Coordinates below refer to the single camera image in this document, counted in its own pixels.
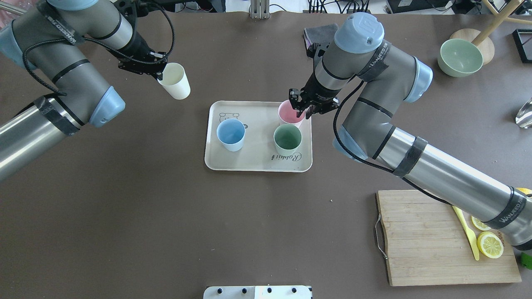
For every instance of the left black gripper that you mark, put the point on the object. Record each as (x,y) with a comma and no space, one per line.
(140,47)

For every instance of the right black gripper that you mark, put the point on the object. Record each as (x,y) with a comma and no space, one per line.
(318,94)

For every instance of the cream white cup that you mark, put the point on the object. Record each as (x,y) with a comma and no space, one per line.
(175,81)

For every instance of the pink cup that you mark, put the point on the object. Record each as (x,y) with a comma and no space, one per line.
(287,115)

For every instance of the green cup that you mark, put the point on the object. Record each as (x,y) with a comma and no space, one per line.
(287,138)

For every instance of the blue cup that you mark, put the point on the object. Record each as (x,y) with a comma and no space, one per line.
(231,133)

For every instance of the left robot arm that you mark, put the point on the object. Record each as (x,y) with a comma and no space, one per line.
(45,42)

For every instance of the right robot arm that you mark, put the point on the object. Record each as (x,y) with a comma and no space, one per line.
(393,77)

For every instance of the cream rabbit tray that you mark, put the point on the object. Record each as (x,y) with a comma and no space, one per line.
(258,153)

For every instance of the purple folded cloth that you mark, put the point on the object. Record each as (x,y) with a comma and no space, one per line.
(308,45)

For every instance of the grey folded cloth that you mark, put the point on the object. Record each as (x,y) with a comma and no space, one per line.
(321,34)

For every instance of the green bowl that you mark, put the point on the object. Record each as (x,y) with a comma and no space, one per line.
(459,58)

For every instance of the bamboo cutting board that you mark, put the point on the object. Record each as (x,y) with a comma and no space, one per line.
(425,244)

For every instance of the yellow plastic knife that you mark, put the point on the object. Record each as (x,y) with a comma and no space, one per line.
(471,236)

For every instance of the lemon slice upper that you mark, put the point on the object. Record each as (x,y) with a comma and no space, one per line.
(479,224)

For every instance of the lemon slice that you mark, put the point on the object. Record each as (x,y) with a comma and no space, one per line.
(490,245)
(479,224)

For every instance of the clear glass mug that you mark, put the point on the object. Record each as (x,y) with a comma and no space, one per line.
(524,116)

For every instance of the lemon slice lower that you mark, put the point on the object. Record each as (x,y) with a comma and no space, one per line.
(490,245)

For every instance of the whole lemon far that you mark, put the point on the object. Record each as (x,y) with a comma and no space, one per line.
(527,192)

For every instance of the green lime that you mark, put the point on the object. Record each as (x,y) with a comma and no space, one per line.
(526,260)

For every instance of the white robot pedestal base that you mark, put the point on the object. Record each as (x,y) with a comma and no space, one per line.
(259,292)

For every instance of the black frame tray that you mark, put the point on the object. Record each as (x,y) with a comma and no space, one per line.
(522,39)

